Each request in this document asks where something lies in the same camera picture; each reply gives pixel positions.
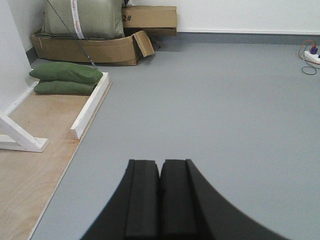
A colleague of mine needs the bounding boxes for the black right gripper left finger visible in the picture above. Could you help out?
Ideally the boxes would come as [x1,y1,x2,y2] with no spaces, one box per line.
[82,159,159,240]

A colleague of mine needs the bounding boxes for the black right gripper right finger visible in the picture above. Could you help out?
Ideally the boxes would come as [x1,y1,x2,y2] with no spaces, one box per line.
[160,159,284,240]

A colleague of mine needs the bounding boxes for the plywood base platform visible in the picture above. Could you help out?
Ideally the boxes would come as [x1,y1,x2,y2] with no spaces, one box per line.
[0,82,113,240]

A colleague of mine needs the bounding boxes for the white wooden edge beam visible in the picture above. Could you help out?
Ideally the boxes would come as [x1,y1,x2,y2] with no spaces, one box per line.
[70,72,112,140]

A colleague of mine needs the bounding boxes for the lower green sandbag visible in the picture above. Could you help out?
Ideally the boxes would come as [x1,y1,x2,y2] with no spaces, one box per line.
[34,80,98,95]

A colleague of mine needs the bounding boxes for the green sandbag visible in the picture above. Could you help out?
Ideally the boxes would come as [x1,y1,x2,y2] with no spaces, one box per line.
[29,61,103,84]
[34,80,98,95]

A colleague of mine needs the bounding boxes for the upper green sandbag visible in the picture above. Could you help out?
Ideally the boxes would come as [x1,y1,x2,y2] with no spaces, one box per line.
[29,61,103,84]

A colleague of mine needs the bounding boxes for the flattened open cardboard box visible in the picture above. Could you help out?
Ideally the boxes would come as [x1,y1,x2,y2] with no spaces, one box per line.
[31,30,155,66]

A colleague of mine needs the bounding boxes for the cardboard box marked 2# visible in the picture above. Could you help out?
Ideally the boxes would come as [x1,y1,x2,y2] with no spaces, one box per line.
[122,5,178,36]

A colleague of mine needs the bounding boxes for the white power strip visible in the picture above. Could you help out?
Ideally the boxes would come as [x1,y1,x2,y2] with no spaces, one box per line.
[304,50,320,65]

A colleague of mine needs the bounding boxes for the large olive woven sack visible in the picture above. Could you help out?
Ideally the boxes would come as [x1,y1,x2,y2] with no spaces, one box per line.
[42,0,125,40]

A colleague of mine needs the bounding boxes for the blue power plug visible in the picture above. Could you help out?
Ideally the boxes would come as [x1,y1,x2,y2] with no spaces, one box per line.
[309,46,318,55]

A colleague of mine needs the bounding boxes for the white wooden brace frame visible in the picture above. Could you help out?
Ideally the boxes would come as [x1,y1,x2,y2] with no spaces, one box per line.
[0,112,49,153]

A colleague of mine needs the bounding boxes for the steel guy wire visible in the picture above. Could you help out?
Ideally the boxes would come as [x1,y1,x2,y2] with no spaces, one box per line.
[46,0,99,71]

